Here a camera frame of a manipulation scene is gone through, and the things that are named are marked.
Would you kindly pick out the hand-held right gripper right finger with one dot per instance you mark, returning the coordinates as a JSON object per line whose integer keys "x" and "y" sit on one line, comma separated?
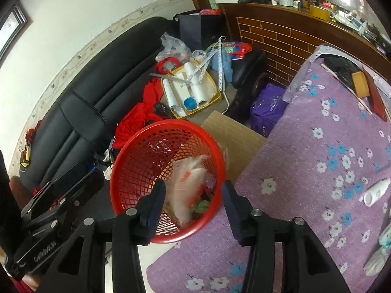
{"x": 232, "y": 210}

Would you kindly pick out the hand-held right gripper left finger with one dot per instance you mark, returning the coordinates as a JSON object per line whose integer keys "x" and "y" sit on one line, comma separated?
{"x": 154, "y": 210}

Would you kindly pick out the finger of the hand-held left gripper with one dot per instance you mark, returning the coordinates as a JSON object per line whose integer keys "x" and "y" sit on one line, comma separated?
{"x": 76, "y": 180}

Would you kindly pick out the green terry towel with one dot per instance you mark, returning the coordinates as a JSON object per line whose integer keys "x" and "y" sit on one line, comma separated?
{"x": 201, "y": 206}

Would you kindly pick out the translucent plastic bag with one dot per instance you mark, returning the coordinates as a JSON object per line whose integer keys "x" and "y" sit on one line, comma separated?
{"x": 189, "y": 186}

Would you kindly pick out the red plastic mesh basket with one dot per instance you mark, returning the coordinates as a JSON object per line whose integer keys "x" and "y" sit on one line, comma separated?
{"x": 137, "y": 158}

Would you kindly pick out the white spray bottle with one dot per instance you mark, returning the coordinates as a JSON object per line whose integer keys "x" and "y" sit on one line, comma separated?
{"x": 377, "y": 190}

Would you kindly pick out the black leather sofa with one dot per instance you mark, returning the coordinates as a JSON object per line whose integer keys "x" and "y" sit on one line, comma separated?
{"x": 76, "y": 113}

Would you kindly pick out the cardboard sheet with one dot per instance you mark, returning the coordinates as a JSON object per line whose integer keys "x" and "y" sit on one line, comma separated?
{"x": 232, "y": 137}

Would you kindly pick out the purple floral tablecloth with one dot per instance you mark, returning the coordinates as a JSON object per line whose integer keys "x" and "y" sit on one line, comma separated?
{"x": 305, "y": 174}

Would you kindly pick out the red cloth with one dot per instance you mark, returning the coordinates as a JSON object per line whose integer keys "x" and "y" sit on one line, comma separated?
{"x": 137, "y": 119}

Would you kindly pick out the black lace cloth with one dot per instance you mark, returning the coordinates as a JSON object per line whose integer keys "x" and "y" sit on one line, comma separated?
{"x": 163, "y": 110}

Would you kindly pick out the purple wrapped package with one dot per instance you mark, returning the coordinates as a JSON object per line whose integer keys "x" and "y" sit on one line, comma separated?
{"x": 268, "y": 110}

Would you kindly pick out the blue round cap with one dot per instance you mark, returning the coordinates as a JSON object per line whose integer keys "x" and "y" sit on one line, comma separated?
{"x": 189, "y": 103}

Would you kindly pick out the white paper roll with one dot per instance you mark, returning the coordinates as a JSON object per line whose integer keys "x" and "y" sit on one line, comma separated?
{"x": 194, "y": 71}
{"x": 201, "y": 94}
{"x": 174, "y": 97}

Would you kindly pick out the yellow-rimmed tray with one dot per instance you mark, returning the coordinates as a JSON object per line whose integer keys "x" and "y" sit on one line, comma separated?
{"x": 210, "y": 88}

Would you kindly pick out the metal ruler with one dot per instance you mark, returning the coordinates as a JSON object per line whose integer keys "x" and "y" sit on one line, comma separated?
{"x": 168, "y": 77}

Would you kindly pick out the blue towel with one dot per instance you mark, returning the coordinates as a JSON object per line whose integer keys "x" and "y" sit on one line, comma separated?
{"x": 227, "y": 64}

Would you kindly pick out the white knitted cloth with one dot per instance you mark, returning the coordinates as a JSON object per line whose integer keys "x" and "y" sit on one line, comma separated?
{"x": 374, "y": 262}

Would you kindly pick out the colourful detergent bag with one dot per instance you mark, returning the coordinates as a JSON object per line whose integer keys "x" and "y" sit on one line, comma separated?
{"x": 239, "y": 50}

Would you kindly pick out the clear plastic bag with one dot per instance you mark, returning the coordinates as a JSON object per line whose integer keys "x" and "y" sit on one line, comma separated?
{"x": 172, "y": 47}

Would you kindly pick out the wooden chopsticks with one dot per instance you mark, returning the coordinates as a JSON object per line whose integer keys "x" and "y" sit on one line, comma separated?
{"x": 345, "y": 87}

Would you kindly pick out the wooden brick-pattern counter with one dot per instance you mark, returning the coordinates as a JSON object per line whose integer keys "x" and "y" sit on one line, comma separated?
{"x": 290, "y": 42}

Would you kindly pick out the black plastic bag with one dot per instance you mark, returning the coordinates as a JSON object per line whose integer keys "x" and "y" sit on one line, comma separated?
{"x": 342, "y": 67}

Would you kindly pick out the black paper bag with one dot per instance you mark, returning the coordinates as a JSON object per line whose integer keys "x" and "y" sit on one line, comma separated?
{"x": 198, "y": 32}

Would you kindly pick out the red packet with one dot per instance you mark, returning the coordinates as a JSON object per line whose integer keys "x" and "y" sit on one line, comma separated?
{"x": 377, "y": 97}

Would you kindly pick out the red plastic bag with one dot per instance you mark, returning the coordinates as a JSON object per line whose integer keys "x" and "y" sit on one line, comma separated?
{"x": 210, "y": 12}

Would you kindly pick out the yellow box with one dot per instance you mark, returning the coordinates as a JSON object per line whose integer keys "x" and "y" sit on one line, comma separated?
{"x": 319, "y": 12}

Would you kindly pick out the framed wall picture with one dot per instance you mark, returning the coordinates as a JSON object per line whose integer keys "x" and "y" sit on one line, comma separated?
{"x": 12, "y": 27}

